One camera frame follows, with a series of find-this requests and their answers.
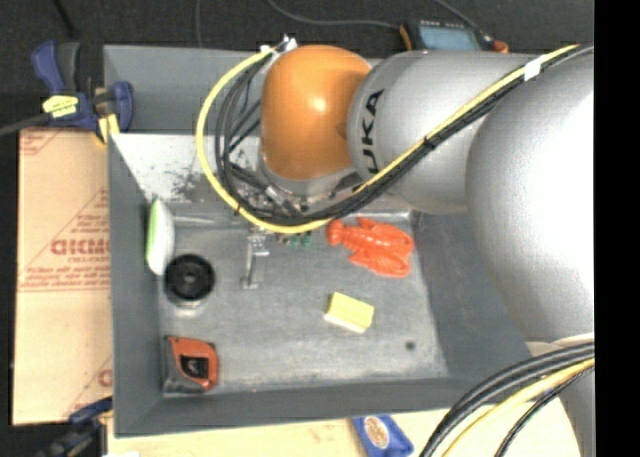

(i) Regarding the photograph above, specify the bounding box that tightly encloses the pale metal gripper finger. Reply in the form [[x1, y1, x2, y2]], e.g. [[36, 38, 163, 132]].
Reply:
[[241, 235, 256, 291], [254, 234, 272, 291]]

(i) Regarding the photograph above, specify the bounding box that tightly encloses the red toy lobster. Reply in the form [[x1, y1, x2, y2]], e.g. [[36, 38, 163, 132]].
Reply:
[[325, 216, 416, 280]]

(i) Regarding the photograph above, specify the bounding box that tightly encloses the white and green oval object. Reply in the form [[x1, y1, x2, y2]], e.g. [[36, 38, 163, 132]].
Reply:
[[145, 196, 177, 277]]

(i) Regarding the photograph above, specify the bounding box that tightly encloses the grey metal bin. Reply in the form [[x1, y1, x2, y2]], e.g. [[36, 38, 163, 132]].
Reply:
[[102, 43, 534, 437]]

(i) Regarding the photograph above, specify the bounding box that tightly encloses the yellow sponge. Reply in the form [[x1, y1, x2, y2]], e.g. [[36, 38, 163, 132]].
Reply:
[[322, 291, 376, 335]]

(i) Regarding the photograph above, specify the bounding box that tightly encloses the orange and grey tape measure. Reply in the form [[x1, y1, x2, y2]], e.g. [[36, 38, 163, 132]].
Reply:
[[160, 334, 221, 394]]

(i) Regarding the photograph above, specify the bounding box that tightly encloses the brown cardboard board red print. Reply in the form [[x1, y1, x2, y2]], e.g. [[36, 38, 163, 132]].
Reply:
[[10, 126, 116, 426]]

